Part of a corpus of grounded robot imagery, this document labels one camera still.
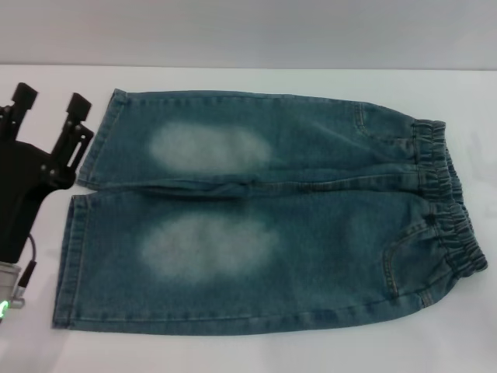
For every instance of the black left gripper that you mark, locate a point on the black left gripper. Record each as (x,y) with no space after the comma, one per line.
(19,194)

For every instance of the blue denim shorts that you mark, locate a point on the blue denim shorts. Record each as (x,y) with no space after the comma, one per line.
(310,155)

